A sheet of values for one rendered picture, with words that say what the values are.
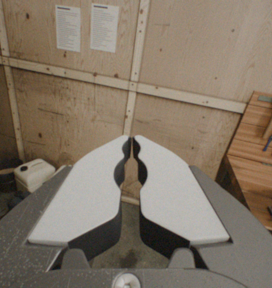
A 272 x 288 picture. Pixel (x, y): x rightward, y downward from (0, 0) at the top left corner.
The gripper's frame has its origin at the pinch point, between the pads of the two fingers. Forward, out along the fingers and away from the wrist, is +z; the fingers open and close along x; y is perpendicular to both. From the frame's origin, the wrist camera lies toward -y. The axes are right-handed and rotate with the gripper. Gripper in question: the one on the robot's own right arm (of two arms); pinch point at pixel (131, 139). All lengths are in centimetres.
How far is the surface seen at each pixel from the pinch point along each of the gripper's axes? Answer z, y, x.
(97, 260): 71, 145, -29
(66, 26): 160, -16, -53
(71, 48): 158, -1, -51
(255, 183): 77, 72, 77
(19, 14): 171, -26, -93
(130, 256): 75, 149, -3
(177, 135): 131, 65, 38
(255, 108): 112, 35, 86
